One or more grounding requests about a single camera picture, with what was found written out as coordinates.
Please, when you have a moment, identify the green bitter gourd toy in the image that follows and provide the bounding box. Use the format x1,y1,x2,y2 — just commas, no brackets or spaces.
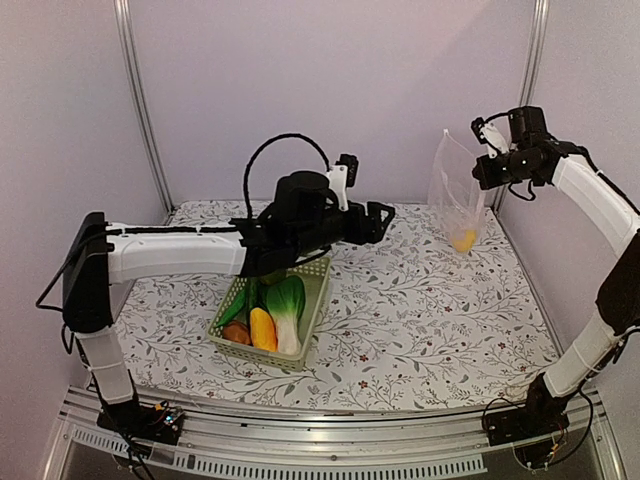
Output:
216,287,249,327

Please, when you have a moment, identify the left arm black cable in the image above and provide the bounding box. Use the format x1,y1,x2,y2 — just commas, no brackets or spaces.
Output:
242,132,332,216

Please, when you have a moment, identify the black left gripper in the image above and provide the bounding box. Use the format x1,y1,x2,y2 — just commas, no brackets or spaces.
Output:
290,200,394,259

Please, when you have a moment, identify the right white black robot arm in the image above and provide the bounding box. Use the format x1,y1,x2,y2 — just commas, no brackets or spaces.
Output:
473,137,639,436

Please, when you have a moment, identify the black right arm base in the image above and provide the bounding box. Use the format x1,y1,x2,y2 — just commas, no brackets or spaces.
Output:
481,397,570,446

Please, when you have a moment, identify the right aluminium frame post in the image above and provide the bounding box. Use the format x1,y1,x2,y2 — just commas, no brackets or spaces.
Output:
492,0,551,211

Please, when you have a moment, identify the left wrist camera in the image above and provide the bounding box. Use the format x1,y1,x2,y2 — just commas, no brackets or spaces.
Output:
326,153,359,211

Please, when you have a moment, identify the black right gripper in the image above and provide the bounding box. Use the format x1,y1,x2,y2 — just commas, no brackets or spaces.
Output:
472,149,539,190

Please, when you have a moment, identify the brown bread roll toy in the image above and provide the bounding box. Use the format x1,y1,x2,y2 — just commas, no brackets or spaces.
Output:
222,321,252,345

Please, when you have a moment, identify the clear pink zip top bag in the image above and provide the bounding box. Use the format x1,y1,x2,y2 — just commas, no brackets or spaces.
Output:
427,129,485,247

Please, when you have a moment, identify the dark green round fruit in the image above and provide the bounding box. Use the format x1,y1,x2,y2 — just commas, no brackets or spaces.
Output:
259,269,287,286

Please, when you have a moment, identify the yellow lemon toy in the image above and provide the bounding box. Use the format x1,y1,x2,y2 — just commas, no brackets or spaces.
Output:
450,229,477,253

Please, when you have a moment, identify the aluminium frame post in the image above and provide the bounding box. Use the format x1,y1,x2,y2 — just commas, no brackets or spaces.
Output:
113,0,175,215
492,0,551,211

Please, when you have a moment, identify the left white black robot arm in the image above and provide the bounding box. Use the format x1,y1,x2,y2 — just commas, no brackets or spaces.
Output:
61,202,395,434

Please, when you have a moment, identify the orange yellow mango toy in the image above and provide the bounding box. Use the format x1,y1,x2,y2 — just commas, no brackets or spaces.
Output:
249,307,277,352

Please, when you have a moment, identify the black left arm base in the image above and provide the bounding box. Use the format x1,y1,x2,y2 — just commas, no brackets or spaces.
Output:
97,400,185,446

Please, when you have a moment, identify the beige perforated plastic basket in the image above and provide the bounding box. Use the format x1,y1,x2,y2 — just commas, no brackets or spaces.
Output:
208,257,330,371

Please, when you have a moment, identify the green bok choy toy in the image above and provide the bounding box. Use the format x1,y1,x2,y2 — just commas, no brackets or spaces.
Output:
265,275,306,356

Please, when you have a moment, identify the left aluminium frame post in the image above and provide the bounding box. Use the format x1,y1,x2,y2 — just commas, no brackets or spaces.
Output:
113,0,175,215

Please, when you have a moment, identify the aluminium front rail frame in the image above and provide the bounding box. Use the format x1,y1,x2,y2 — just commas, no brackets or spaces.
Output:
43,387,629,479

